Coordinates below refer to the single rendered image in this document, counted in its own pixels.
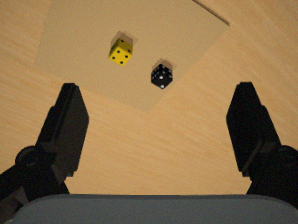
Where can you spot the beige flat mat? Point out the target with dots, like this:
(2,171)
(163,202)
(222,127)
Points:
(78,36)

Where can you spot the yellow die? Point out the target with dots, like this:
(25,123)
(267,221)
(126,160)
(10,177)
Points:
(121,52)

